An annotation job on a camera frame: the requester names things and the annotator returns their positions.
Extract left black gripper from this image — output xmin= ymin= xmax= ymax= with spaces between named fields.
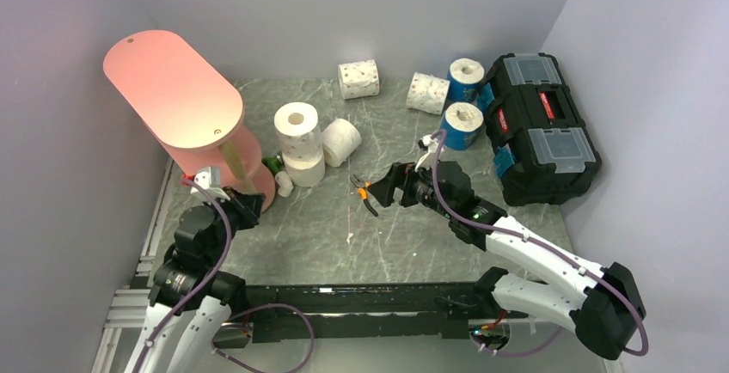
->
xmin=203 ymin=185 xmax=266 ymax=266

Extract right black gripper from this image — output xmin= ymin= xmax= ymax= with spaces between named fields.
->
xmin=367 ymin=157 xmax=455 ymax=220

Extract blue roll front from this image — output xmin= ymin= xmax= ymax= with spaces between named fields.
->
xmin=440 ymin=102 xmax=483 ymax=150

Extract blue roll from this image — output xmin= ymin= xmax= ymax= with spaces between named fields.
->
xmin=440 ymin=102 xmax=483 ymax=150
xmin=446 ymin=58 xmax=486 ymax=103

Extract floral paper roll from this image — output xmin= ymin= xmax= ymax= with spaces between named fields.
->
xmin=337 ymin=59 xmax=380 ymax=101
xmin=274 ymin=102 xmax=323 ymax=162
xmin=406 ymin=72 xmax=450 ymax=115

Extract pink three-tier shelf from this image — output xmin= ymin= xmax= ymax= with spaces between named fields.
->
xmin=102 ymin=30 xmax=276 ymax=208

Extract white pipe elbow fitting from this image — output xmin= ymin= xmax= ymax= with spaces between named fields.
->
xmin=274 ymin=170 xmax=294 ymax=198

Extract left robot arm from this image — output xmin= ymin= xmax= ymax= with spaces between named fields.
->
xmin=126 ymin=187 xmax=266 ymax=372

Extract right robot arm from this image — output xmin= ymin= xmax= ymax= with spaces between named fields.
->
xmin=363 ymin=162 xmax=649 ymax=360

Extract green pipe fitting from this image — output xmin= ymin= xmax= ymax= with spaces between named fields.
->
xmin=261 ymin=154 xmax=285 ymax=177

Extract white paper roll lying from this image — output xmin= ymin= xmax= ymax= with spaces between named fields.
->
xmin=322 ymin=118 xmax=362 ymax=168

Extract white paper roll stacked bottom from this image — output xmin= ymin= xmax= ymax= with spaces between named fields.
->
xmin=282 ymin=153 xmax=325 ymax=187

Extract floral paper roll stacked top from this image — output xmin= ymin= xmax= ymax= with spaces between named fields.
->
xmin=274 ymin=102 xmax=323 ymax=162

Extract black plastic toolbox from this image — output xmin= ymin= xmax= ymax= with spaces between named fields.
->
xmin=477 ymin=52 xmax=603 ymax=206

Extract orange handled pliers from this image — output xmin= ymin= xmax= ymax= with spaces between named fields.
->
xmin=350 ymin=174 xmax=379 ymax=217

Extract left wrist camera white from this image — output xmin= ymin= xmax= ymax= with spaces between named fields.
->
xmin=181 ymin=166 xmax=227 ymax=201

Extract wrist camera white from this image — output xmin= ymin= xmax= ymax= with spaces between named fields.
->
xmin=414 ymin=135 xmax=442 ymax=171
xmin=181 ymin=166 xmax=227 ymax=201

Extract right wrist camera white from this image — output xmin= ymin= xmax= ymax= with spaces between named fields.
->
xmin=414 ymin=135 xmax=442 ymax=171

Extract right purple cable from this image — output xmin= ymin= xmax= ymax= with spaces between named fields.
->
xmin=430 ymin=129 xmax=651 ymax=358

